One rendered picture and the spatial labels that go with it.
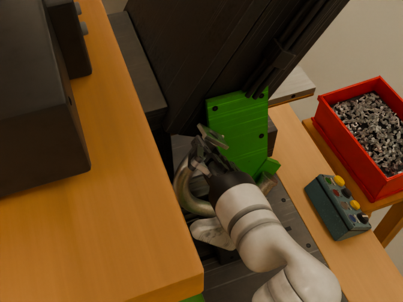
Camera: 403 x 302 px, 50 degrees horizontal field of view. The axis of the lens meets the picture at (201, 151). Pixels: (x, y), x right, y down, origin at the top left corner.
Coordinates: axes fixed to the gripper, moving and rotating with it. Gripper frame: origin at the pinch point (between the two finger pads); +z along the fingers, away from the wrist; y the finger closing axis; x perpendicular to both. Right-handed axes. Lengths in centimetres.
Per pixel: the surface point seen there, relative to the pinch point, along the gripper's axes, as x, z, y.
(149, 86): -0.7, 13.6, 9.0
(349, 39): -54, 162, -162
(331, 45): -43, 161, -152
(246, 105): -9.7, 2.8, -2.7
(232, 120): -6.0, 2.8, -2.6
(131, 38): -3.6, 27.3, 11.4
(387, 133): -22, 19, -60
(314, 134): -8, 32, -54
